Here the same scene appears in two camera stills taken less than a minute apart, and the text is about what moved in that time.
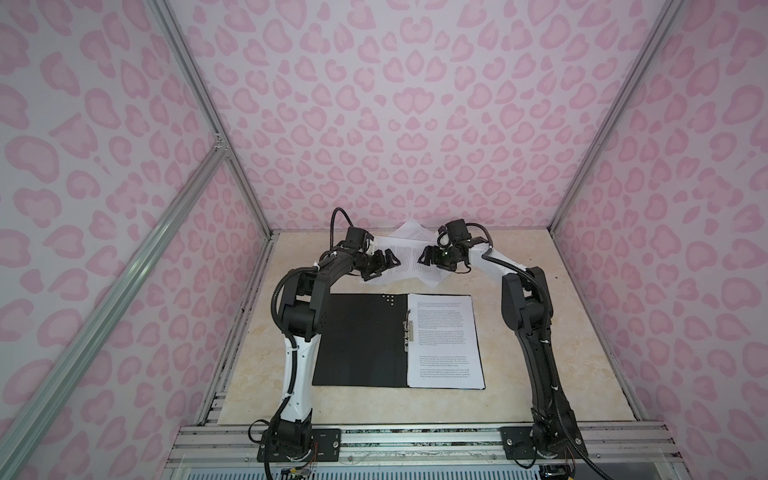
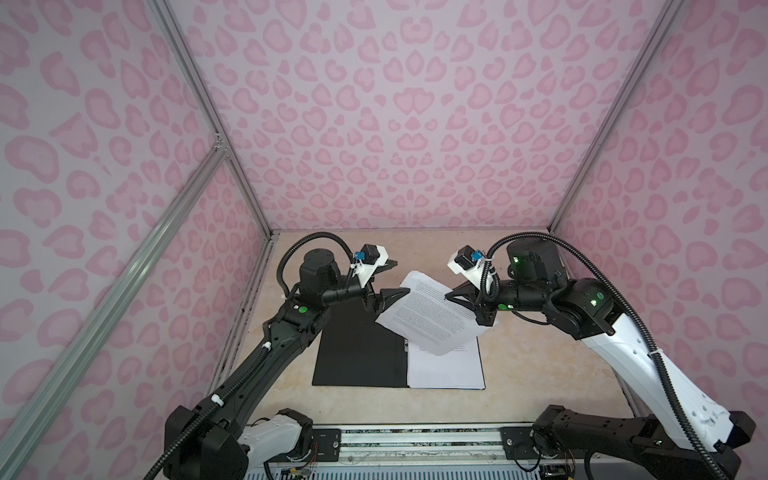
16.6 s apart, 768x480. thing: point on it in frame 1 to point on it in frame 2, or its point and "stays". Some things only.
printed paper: [407, 243] to [460, 369]
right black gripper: [428, 250] to [484, 314]
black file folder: [362, 344] stays
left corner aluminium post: [176, 40] stays
